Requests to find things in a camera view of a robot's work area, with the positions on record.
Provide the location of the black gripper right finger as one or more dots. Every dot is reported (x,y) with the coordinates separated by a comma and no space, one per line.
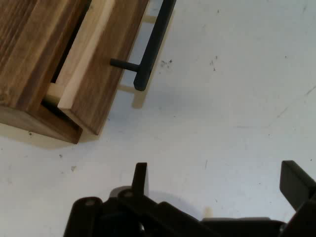
(300,187)

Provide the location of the dark wooden drawer cabinet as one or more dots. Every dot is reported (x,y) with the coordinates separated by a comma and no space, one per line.
(27,61)

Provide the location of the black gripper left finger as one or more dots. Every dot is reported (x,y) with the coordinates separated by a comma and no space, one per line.
(128,217)

